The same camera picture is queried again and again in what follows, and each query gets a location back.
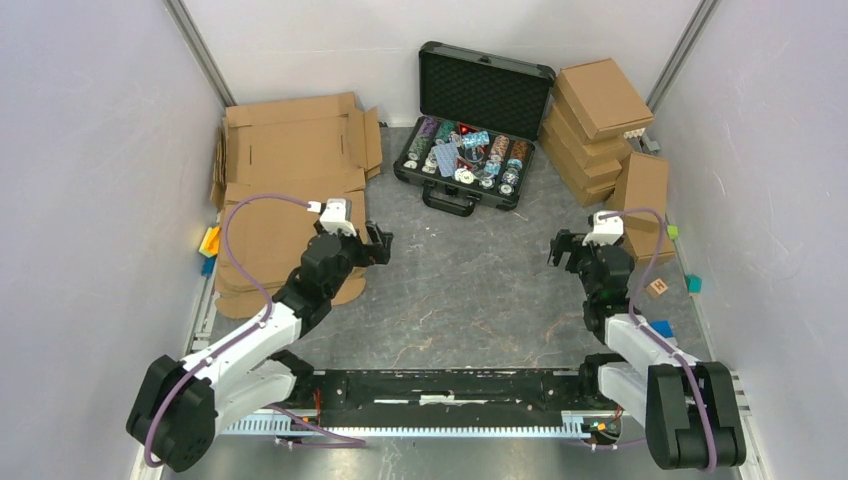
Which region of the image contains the wooden letter H block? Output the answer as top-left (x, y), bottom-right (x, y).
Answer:
top-left (645, 278), bottom-right (669, 298)

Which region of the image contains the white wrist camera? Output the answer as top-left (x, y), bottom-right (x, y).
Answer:
top-left (582, 210), bottom-right (624, 246)
top-left (307, 198), bottom-right (358, 237)

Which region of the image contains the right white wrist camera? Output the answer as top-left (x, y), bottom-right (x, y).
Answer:
top-left (582, 210), bottom-right (624, 246)

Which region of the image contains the teal block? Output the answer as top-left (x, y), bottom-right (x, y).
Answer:
top-left (684, 274), bottom-right (702, 295)

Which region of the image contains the stack of flat cardboard sheets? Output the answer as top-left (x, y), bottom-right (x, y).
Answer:
top-left (211, 92), bottom-right (383, 319)

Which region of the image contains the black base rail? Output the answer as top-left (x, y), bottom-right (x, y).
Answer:
top-left (279, 368), bottom-right (617, 429)

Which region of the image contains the yellow orange block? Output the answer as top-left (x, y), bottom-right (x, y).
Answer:
top-left (198, 226), bottom-right (221, 258)

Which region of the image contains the blue block at left wall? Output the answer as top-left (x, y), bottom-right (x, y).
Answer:
top-left (201, 256), bottom-right (217, 278)

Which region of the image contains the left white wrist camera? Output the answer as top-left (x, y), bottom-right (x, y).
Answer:
top-left (307, 198), bottom-right (358, 237)

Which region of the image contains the black poker chip case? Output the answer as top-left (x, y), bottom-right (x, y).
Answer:
top-left (393, 41), bottom-right (556, 217)

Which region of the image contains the small folded cardboard box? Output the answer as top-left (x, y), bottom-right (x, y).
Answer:
top-left (623, 227), bottom-right (676, 268)

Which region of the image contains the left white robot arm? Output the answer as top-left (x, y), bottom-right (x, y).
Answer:
top-left (126, 222), bottom-right (394, 472)

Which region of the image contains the large bottom cardboard box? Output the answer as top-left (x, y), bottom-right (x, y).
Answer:
top-left (539, 127), bottom-right (622, 206)

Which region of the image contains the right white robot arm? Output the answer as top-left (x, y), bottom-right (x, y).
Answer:
top-left (549, 229), bottom-right (747, 470)

